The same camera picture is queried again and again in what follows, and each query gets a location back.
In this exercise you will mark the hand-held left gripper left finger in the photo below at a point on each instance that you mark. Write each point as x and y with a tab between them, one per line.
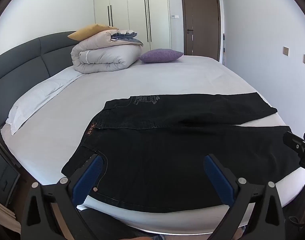
88	177

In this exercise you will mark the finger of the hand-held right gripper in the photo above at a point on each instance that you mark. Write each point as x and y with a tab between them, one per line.
296	145

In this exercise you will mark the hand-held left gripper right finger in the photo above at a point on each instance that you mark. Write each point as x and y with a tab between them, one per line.
217	177

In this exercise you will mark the black denim pants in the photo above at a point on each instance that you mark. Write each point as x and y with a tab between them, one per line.
167	155

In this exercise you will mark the dark nightstand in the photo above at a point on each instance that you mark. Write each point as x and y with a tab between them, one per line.
3	172

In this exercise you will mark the white pillow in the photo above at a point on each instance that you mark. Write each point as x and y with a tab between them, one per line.
35	100

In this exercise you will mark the bed with white sheet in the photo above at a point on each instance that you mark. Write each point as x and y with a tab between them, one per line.
117	85

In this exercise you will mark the folded beige duvet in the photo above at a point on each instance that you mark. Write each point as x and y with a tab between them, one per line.
105	57

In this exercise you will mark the grey upholstered headboard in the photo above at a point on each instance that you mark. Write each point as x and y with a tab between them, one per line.
17	65

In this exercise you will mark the purple pillow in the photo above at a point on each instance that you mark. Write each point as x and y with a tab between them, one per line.
160	55

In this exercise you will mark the yellow pillow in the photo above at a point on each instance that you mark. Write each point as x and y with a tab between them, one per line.
92	31

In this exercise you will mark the brown door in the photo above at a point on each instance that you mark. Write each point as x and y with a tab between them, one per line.
202	17

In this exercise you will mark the white wardrobe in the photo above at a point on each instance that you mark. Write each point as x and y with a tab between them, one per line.
132	5

